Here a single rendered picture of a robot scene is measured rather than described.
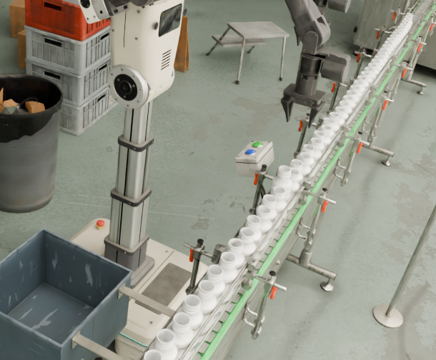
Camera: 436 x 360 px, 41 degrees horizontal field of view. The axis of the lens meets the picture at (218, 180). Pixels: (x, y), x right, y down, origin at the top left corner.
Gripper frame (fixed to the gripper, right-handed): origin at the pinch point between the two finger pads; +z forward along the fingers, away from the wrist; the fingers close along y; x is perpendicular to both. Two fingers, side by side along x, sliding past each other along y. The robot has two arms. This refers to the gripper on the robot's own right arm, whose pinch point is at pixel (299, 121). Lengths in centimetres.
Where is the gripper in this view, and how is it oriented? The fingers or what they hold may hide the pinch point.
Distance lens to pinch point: 164.8
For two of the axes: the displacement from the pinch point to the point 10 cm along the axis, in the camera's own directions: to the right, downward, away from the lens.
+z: -0.9, 8.4, 5.3
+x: 4.3, -4.5, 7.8
